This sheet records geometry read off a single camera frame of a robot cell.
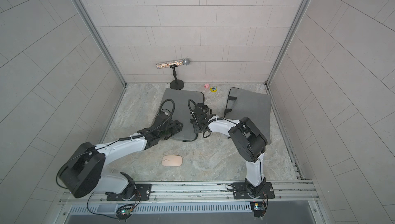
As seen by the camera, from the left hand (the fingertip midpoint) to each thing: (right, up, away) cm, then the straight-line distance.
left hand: (183, 125), depth 88 cm
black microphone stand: (-9, +26, +27) cm, 39 cm away
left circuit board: (-22, -32, -24) cm, 46 cm away
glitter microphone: (0, +40, +11) cm, 41 cm away
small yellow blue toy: (+19, +22, +24) cm, 37 cm away
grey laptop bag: (+47, +10, +13) cm, 50 cm away
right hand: (+9, -3, +7) cm, 12 cm away
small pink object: (+14, +25, +25) cm, 38 cm away
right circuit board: (+37, -33, -20) cm, 54 cm away
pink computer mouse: (-5, -17, -8) cm, 19 cm away
